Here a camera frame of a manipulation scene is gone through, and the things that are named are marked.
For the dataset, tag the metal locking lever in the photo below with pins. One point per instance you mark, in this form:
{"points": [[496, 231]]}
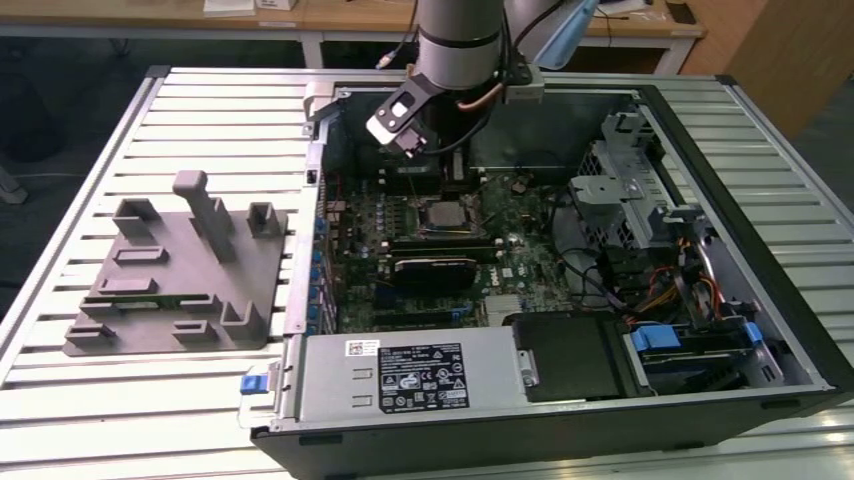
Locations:
{"points": [[415, 192]]}

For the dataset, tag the silver CPU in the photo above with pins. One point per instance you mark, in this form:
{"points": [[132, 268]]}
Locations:
{"points": [[443, 214]]}

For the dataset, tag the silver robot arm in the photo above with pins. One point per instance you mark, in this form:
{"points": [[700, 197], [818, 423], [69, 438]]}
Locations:
{"points": [[460, 30]]}

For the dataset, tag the CPU socket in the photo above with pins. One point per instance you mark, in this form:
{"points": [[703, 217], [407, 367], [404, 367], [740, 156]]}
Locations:
{"points": [[420, 222]]}

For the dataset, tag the black RAM slots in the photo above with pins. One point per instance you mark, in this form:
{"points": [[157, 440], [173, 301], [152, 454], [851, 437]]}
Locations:
{"points": [[440, 248], [400, 185]]}

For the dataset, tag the green motherboard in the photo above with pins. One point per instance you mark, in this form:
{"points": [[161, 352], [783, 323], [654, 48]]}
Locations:
{"points": [[360, 235]]}

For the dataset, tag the silver drive cage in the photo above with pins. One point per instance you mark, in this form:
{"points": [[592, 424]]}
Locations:
{"points": [[596, 197]]}

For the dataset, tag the black graphics card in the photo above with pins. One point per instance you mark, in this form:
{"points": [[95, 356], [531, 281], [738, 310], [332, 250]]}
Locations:
{"points": [[433, 277]]}

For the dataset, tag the small white box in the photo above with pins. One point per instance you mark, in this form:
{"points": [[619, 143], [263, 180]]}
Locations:
{"points": [[275, 3]]}

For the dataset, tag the wooden desk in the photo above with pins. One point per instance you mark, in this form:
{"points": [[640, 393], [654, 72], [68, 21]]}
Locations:
{"points": [[233, 21]]}

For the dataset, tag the small silver heatsink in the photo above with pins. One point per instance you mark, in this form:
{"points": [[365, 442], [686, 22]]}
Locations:
{"points": [[504, 306]]}

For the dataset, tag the grey plastic latch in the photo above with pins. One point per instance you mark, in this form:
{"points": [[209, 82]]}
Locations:
{"points": [[674, 215]]}

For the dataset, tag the white paper sheet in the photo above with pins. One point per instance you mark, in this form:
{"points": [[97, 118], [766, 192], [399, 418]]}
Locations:
{"points": [[228, 5]]}

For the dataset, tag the black phone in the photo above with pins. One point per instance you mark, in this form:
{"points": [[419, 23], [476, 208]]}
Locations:
{"points": [[680, 12]]}

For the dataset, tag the grey parts rack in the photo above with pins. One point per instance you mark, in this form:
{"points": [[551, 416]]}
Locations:
{"points": [[256, 280]]}

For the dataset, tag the white barcode sticker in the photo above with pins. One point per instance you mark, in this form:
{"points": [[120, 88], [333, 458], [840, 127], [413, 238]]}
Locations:
{"points": [[361, 348]]}

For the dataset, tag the black power supply label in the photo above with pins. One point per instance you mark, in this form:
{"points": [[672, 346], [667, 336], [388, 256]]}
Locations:
{"points": [[423, 377]]}

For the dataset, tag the brown wooden cabinet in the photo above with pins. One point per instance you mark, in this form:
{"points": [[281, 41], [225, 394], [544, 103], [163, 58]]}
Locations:
{"points": [[787, 50]]}

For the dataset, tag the blue disk carrier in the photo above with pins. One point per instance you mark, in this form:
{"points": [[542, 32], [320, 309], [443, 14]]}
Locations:
{"points": [[654, 340]]}

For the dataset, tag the silver power supply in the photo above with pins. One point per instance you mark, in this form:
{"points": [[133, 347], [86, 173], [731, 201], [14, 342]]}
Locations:
{"points": [[333, 390]]}

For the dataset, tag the blue case latch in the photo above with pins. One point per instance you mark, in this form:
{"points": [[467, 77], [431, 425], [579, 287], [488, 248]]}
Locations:
{"points": [[252, 384]]}

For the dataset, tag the black hard disk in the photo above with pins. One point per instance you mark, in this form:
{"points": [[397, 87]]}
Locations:
{"points": [[694, 372]]}

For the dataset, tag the black PC case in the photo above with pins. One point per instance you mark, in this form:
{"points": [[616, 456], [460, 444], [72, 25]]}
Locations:
{"points": [[534, 445]]}

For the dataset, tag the grey chair leg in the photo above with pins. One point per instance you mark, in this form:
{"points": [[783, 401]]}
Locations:
{"points": [[9, 187]]}

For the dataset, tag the silver disk bay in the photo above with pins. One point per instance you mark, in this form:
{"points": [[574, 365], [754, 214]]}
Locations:
{"points": [[770, 367]]}

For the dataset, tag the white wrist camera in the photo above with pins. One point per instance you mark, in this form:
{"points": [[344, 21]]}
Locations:
{"points": [[387, 122]]}

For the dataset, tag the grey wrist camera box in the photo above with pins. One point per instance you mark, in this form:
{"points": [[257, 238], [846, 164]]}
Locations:
{"points": [[523, 87]]}

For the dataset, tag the small silver bracket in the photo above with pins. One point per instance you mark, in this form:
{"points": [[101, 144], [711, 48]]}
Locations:
{"points": [[527, 369]]}

